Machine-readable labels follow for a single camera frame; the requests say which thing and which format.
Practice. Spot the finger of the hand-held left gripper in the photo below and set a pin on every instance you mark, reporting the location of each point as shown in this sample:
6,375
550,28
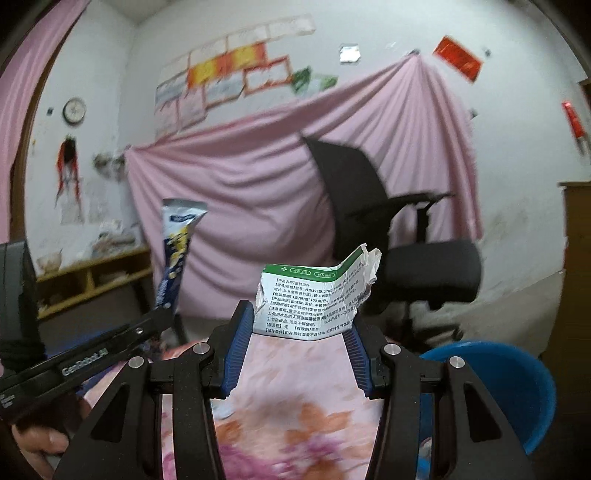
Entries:
157,323

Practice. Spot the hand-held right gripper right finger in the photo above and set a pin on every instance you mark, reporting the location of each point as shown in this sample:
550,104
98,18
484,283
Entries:
358,357

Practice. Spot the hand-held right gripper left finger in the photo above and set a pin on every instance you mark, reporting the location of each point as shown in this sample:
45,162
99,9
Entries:
238,350

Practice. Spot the torn green paper box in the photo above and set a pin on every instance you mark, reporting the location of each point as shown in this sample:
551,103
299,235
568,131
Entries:
304,300

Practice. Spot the blue snack sachet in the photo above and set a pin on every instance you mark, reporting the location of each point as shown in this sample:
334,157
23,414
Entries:
178,244

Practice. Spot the blue plastic bucket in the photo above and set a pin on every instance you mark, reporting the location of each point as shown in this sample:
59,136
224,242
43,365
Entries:
498,392

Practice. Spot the person's left hand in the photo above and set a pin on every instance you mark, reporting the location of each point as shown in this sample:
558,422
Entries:
39,443

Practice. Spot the pink floral blanket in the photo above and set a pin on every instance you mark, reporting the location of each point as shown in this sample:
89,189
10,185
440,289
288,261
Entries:
300,378

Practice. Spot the white bowl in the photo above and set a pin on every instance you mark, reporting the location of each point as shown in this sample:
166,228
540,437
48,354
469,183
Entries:
48,263

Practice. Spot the pile of papers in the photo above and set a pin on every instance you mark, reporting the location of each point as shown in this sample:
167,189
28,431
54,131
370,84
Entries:
115,242

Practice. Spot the black office chair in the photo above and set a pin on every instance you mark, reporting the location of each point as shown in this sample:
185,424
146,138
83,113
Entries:
429,272

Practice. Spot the pink cloth curtain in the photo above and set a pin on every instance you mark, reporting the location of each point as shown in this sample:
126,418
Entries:
27,92
258,184

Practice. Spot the wooden cabinet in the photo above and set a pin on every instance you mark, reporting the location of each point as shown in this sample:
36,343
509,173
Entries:
577,254

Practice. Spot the green white paper sheet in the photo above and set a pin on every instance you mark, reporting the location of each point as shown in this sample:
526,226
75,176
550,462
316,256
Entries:
314,82

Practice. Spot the wooden wall shelf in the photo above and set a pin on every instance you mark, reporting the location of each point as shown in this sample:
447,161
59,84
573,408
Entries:
92,272

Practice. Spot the faded wall paper sheet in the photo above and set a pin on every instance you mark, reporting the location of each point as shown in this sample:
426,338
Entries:
73,207

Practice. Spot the red black wall ornament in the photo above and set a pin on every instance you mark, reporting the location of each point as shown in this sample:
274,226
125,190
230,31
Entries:
69,157

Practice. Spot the round wall clock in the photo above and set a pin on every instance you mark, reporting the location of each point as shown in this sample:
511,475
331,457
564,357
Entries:
74,110

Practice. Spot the group of wall certificates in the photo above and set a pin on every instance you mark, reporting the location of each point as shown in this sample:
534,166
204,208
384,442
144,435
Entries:
221,78

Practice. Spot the grey wall switch box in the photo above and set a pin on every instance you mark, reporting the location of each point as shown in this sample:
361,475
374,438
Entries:
349,53

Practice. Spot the red wall poster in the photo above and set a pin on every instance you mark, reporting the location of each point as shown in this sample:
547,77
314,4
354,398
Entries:
457,57

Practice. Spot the red wall scroll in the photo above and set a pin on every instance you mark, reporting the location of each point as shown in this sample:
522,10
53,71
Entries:
575,122

